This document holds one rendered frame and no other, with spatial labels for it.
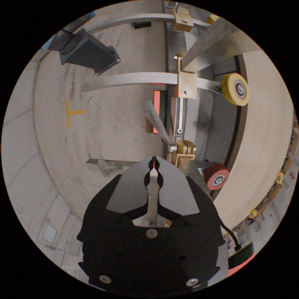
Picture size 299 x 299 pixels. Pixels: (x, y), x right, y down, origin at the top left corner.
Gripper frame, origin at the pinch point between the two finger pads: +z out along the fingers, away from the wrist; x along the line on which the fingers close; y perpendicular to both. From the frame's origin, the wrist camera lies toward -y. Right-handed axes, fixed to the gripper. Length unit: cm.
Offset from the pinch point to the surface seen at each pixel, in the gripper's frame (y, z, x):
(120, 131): 29, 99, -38
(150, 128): 24, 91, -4
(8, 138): -8, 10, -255
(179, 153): 6.1, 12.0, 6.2
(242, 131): -2.3, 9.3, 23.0
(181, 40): -34.9, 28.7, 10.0
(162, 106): -3.7, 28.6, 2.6
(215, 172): 9.6, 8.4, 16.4
